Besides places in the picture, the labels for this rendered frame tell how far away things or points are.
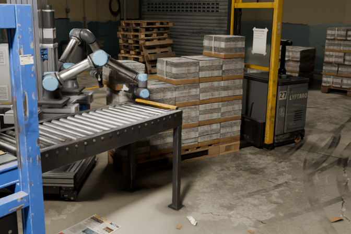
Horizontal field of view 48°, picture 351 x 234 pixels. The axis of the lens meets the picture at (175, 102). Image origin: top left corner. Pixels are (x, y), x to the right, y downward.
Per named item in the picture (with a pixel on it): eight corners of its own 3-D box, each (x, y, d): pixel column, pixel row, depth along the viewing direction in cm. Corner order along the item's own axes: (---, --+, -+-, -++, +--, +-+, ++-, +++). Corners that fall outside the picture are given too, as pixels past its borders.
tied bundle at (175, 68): (155, 79, 415) (155, 58, 410) (179, 78, 430) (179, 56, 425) (174, 85, 384) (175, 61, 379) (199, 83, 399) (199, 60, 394)
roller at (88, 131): (55, 125, 272) (55, 118, 271) (101, 139, 244) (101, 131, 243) (49, 127, 268) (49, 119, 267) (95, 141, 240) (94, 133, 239)
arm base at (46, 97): (40, 101, 313) (39, 89, 311) (46, 97, 328) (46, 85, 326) (59, 101, 313) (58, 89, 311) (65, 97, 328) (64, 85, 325)
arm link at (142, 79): (136, 72, 327) (136, 85, 329) (138, 74, 316) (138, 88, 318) (145, 72, 328) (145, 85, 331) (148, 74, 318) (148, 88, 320)
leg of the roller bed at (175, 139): (175, 203, 321) (176, 124, 306) (180, 206, 317) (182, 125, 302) (171, 206, 316) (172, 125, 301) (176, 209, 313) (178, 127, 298)
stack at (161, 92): (106, 163, 404) (105, 83, 386) (199, 145, 465) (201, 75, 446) (122, 176, 372) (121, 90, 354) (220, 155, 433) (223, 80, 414)
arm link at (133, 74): (89, 57, 325) (139, 85, 341) (89, 59, 315) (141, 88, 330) (95, 45, 324) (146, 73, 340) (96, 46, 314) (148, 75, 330)
